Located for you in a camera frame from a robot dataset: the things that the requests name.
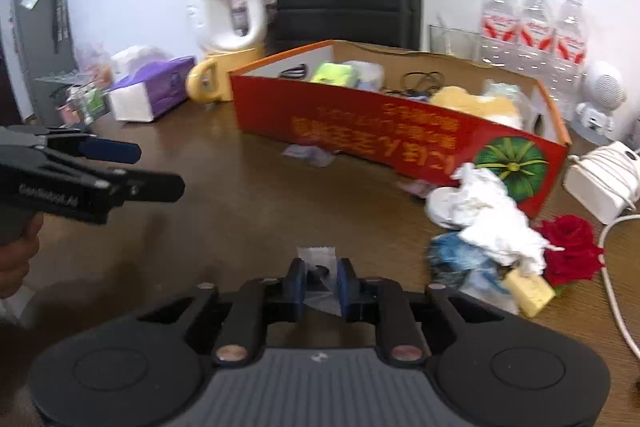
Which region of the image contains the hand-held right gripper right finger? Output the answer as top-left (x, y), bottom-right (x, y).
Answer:
top-left (335, 257), bottom-right (504, 369)

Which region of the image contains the yellow block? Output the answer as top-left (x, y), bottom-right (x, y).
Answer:
top-left (502, 267), bottom-right (557, 319)

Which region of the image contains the glass cup with spoon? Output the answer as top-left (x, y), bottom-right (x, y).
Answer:
top-left (428, 13), bottom-right (482, 58)

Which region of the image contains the red rose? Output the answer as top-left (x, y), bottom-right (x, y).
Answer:
top-left (537, 214), bottom-right (606, 291)

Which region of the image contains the crumpled white tissue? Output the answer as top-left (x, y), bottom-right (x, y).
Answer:
top-left (424, 162), bottom-right (549, 276)

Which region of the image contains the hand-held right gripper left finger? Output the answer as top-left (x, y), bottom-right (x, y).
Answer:
top-left (137, 257), bottom-right (307, 368)

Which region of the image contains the blue crumpled wrapper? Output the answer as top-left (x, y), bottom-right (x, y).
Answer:
top-left (425, 231), bottom-right (502, 289)

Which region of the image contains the yellow green packet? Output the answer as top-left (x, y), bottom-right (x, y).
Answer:
top-left (309, 61), bottom-right (354, 87)

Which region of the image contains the clear plastic bag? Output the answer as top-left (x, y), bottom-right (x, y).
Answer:
top-left (482, 79), bottom-right (532, 108)

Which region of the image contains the yellow mug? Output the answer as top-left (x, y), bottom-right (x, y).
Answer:
top-left (185, 46), bottom-right (267, 103)

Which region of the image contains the dark grey cabinet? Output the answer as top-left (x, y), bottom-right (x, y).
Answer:
top-left (9, 0), bottom-right (79, 124)

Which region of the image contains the purple tissue box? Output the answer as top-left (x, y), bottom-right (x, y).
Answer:
top-left (107, 45), bottom-right (197, 123)

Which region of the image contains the person's left hand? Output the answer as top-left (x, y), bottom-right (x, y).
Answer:
top-left (0, 212), bottom-right (44, 299)

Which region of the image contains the clear water bottle red label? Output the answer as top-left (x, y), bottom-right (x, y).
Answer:
top-left (517, 0), bottom-right (557, 81)
top-left (549, 0), bottom-right (589, 108)
top-left (478, 0), bottom-right (522, 68)

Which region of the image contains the black cable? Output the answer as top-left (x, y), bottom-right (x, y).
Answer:
top-left (399, 71), bottom-right (447, 101)

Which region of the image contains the white power adapter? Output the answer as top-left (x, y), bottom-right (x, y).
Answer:
top-left (563, 140), bottom-right (640, 226)

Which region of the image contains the yellow plush toy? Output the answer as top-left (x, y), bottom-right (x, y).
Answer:
top-left (429, 85), bottom-right (524, 128)

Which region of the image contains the colourful small items cluster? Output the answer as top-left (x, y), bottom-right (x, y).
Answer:
top-left (54, 51), bottom-right (114, 128)

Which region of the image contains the white cable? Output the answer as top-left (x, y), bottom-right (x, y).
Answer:
top-left (597, 211), bottom-right (640, 374)

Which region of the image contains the purple wrapper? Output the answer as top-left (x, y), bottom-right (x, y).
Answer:
top-left (282, 144), bottom-right (337, 168)

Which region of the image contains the red cardboard box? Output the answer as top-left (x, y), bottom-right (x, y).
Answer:
top-left (228, 39), bottom-right (572, 221)

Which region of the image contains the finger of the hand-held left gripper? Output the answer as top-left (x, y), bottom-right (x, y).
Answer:
top-left (46, 132), bottom-right (143, 166)
top-left (92, 166), bottom-right (186, 210)

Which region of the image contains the white robot figure speaker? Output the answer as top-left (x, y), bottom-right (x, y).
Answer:
top-left (573, 60), bottom-right (628, 144)

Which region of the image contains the clear plastic wrapper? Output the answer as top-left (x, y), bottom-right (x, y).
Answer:
top-left (295, 245), bottom-right (347, 317)

